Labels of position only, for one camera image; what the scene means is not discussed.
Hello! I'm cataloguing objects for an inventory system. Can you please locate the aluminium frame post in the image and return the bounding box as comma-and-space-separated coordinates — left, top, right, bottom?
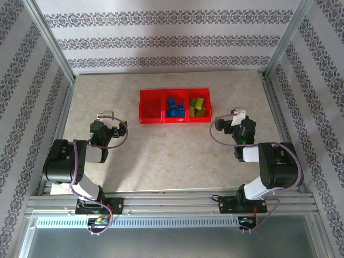
23, 0, 76, 83
263, 0, 317, 80

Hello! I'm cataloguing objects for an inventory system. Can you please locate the grey metal sheet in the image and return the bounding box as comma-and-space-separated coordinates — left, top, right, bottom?
18, 214, 331, 258

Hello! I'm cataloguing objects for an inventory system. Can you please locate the slotted metal cable tray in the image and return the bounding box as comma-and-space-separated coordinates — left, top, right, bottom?
35, 217, 257, 228

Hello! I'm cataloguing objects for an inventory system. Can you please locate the aluminium back rail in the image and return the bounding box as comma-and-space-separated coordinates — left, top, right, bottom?
74, 69, 267, 77

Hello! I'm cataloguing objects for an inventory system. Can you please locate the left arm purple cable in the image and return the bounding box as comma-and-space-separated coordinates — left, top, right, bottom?
69, 116, 128, 237

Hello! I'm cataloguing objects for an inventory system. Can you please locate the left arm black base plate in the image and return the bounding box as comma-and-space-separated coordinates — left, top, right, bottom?
75, 197, 125, 216

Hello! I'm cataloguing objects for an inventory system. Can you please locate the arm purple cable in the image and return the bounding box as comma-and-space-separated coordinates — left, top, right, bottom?
209, 113, 305, 233
69, 116, 128, 237

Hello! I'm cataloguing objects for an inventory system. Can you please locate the aluminium side rail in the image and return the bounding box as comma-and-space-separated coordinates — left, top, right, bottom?
262, 76, 315, 197
37, 80, 76, 196

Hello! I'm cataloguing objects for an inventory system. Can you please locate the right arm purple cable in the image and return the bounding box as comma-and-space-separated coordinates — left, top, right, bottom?
209, 113, 305, 233

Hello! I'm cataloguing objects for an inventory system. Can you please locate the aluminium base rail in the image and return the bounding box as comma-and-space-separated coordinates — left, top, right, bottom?
26, 191, 317, 216

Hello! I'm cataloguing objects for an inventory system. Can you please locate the red plastic bin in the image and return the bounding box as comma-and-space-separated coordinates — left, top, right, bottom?
186, 88, 213, 124
139, 90, 164, 125
163, 89, 188, 124

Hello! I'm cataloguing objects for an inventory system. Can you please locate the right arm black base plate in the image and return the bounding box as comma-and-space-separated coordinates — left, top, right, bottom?
217, 196, 269, 215

